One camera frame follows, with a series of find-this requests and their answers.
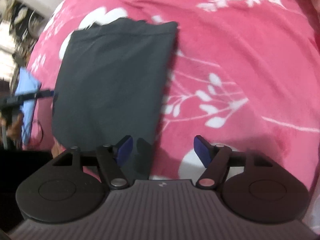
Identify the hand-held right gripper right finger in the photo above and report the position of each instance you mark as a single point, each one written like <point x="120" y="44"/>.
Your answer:
<point x="202" y="151"/>

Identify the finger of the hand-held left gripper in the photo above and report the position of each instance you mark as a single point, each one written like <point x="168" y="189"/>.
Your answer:
<point x="35" y="95"/>

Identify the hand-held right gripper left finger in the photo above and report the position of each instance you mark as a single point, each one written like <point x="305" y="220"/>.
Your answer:
<point x="125" y="150"/>

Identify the dark grey pants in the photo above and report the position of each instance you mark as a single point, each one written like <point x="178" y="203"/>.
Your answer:
<point x="112" y="80"/>

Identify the person's left hand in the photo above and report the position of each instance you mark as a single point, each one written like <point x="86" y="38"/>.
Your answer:
<point x="10" y="125"/>

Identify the light blue shirt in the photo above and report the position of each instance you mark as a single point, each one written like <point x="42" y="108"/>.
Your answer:
<point x="26" y="85"/>

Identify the cluttered shelf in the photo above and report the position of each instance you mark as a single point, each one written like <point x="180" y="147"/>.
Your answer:
<point x="15" y="25"/>

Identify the pink floral bedsheet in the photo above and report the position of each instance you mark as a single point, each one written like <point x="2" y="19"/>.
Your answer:
<point x="237" y="55"/>

